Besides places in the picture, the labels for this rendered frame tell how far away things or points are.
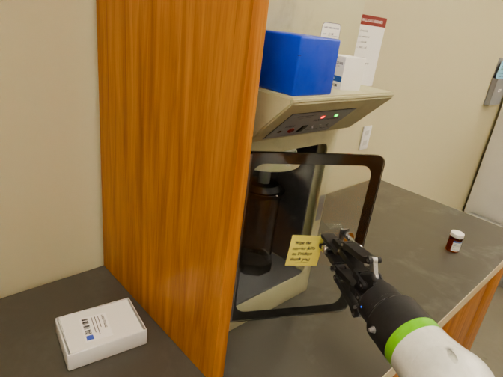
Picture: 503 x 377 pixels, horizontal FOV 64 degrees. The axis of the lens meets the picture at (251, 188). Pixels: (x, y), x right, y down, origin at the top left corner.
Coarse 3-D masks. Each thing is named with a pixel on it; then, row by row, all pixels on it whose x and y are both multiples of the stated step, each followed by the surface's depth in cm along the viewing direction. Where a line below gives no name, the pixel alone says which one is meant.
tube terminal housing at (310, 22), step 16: (272, 0) 67; (288, 0) 69; (304, 0) 72; (320, 0) 75; (336, 0) 78; (352, 0) 81; (272, 16) 68; (288, 16) 71; (304, 16) 73; (320, 16) 76; (336, 16) 79; (352, 16) 83; (304, 32) 75; (320, 32) 78; (352, 32) 85; (352, 48) 87; (256, 144) 77; (272, 144) 80; (288, 144) 84; (304, 144) 88; (320, 144) 97
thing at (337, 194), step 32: (256, 160) 75; (288, 160) 77; (320, 160) 79; (352, 160) 80; (384, 160) 83; (256, 192) 78; (288, 192) 80; (320, 192) 82; (352, 192) 84; (256, 224) 81; (288, 224) 83; (320, 224) 85; (352, 224) 87; (256, 256) 84; (320, 256) 88; (256, 288) 87; (288, 288) 90; (320, 288) 92
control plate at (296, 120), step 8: (312, 112) 70; (320, 112) 72; (328, 112) 74; (336, 112) 76; (344, 112) 78; (288, 120) 69; (296, 120) 71; (304, 120) 73; (312, 120) 75; (320, 120) 77; (328, 120) 79; (336, 120) 82; (280, 128) 71; (288, 128) 73; (296, 128) 75; (320, 128) 82; (328, 128) 85; (272, 136) 74; (280, 136) 76
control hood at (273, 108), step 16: (272, 96) 65; (288, 96) 63; (304, 96) 64; (320, 96) 67; (336, 96) 70; (352, 96) 73; (368, 96) 77; (384, 96) 81; (256, 112) 68; (272, 112) 65; (288, 112) 65; (304, 112) 68; (352, 112) 81; (368, 112) 87; (256, 128) 69; (272, 128) 69; (336, 128) 88
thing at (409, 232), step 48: (384, 192) 188; (384, 240) 145; (432, 240) 149; (480, 240) 154; (48, 288) 100; (96, 288) 102; (432, 288) 120; (480, 288) 129; (0, 336) 85; (48, 336) 86; (240, 336) 93; (288, 336) 95; (336, 336) 97
